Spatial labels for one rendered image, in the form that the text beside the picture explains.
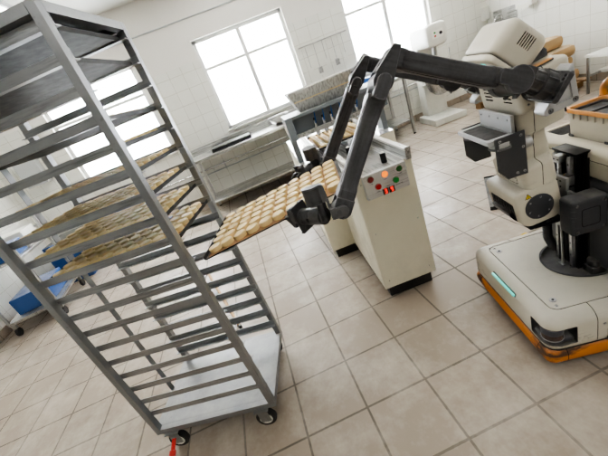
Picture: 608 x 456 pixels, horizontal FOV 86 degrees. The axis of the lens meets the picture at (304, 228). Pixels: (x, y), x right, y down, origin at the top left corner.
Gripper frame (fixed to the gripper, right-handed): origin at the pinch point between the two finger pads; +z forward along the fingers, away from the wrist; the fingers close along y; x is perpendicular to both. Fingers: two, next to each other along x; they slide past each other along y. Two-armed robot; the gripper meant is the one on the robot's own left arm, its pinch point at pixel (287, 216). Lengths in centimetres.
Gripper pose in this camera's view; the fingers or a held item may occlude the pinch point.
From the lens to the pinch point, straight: 117.9
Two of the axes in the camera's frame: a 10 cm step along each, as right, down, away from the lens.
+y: 4.6, 8.0, 3.8
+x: 6.2, -5.9, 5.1
